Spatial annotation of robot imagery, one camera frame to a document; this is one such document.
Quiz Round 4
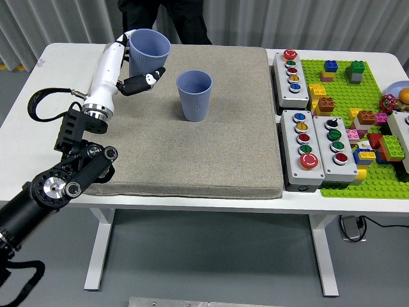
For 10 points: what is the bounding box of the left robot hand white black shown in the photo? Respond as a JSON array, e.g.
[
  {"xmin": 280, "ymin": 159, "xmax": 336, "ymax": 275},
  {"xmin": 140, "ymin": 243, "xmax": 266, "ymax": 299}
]
[{"xmin": 83, "ymin": 29, "xmax": 167, "ymax": 113}]

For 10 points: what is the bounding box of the blue ribbed cup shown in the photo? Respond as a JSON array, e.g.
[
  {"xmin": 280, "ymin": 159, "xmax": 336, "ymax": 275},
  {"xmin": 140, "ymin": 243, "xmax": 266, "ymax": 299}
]
[
  {"xmin": 128, "ymin": 28, "xmax": 172, "ymax": 91},
  {"xmin": 176, "ymin": 70, "xmax": 213, "ymax": 122}
]

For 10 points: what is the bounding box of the person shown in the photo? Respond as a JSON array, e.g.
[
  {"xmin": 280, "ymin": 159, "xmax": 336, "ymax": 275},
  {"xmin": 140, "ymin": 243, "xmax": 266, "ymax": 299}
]
[{"xmin": 116, "ymin": 0, "xmax": 213, "ymax": 45}]

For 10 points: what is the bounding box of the grey-brown mat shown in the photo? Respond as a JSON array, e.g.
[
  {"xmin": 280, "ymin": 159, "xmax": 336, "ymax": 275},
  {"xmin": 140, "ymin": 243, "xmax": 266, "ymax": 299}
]
[{"xmin": 83, "ymin": 42, "xmax": 284, "ymax": 200}]

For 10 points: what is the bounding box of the white table leg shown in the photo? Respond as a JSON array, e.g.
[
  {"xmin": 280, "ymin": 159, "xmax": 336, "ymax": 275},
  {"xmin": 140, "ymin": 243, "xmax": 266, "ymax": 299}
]
[
  {"xmin": 308, "ymin": 214, "xmax": 339, "ymax": 297},
  {"xmin": 84, "ymin": 207, "xmax": 116, "ymax": 291}
]

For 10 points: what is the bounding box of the grey five-button control box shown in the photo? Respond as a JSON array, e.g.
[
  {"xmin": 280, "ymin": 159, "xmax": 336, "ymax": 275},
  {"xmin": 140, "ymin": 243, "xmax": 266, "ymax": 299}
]
[
  {"xmin": 280, "ymin": 109, "xmax": 326, "ymax": 193},
  {"xmin": 272, "ymin": 49, "xmax": 310, "ymax": 109}
]

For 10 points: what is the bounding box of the brown toy brick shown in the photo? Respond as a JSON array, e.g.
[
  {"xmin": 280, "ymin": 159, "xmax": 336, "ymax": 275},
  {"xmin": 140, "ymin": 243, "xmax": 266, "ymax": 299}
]
[
  {"xmin": 356, "ymin": 109, "xmax": 377, "ymax": 125},
  {"xmin": 317, "ymin": 96, "xmax": 336, "ymax": 114}
]

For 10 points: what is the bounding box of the green toy brick baseplate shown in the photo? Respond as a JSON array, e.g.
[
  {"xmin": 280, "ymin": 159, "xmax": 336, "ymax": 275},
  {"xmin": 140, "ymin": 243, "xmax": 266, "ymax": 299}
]
[{"xmin": 300, "ymin": 59, "xmax": 409, "ymax": 200}]

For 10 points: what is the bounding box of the grey control box selector knob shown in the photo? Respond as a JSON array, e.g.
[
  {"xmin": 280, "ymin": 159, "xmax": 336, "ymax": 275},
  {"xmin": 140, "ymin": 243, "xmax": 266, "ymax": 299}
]
[{"xmin": 313, "ymin": 115, "xmax": 359, "ymax": 189}]

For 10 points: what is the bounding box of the silver metal plate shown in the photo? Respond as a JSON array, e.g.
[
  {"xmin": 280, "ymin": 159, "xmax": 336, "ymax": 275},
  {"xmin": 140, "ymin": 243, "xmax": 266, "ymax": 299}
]
[{"xmin": 128, "ymin": 296, "xmax": 284, "ymax": 307}]

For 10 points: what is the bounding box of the yellow round toy brick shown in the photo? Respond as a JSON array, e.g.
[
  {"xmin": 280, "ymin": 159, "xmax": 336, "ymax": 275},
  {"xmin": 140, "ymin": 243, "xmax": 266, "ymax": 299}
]
[{"xmin": 352, "ymin": 168, "xmax": 368, "ymax": 187}]

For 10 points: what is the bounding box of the red toy brick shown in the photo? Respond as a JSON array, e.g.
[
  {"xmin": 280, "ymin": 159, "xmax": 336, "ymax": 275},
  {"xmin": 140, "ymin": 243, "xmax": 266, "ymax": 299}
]
[{"xmin": 367, "ymin": 133, "xmax": 384, "ymax": 150}]

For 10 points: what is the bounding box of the red toy valve wheel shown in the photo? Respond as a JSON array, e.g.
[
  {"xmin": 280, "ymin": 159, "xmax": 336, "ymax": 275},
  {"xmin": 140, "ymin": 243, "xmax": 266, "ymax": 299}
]
[{"xmin": 379, "ymin": 93, "xmax": 398, "ymax": 114}]

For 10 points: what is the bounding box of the lavender plate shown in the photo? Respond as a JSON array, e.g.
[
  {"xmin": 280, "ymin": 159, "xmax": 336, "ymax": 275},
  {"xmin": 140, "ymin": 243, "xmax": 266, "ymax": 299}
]
[{"xmin": 384, "ymin": 80, "xmax": 409, "ymax": 100}]

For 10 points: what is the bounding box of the grey power adapter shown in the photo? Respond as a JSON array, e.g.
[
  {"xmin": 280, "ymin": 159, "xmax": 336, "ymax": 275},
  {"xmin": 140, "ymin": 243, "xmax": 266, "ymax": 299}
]
[{"xmin": 339, "ymin": 214, "xmax": 367, "ymax": 242}]

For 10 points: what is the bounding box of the large green toy brick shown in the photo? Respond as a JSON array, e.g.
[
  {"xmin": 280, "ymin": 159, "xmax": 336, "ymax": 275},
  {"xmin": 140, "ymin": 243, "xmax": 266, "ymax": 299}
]
[{"xmin": 379, "ymin": 134, "xmax": 405, "ymax": 157}]

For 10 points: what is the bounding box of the white box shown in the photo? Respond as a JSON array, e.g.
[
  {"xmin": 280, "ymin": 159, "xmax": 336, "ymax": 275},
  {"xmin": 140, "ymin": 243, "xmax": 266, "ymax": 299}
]
[{"xmin": 386, "ymin": 111, "xmax": 409, "ymax": 175}]

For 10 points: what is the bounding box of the orange toy brick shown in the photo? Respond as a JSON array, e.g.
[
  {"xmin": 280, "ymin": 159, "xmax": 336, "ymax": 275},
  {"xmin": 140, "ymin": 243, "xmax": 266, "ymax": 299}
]
[{"xmin": 383, "ymin": 150, "xmax": 406, "ymax": 162}]

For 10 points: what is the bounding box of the black power cable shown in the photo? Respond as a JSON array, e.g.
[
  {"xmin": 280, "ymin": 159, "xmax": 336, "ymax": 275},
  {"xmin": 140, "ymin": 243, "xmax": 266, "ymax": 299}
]
[{"xmin": 359, "ymin": 215, "xmax": 409, "ymax": 230}]

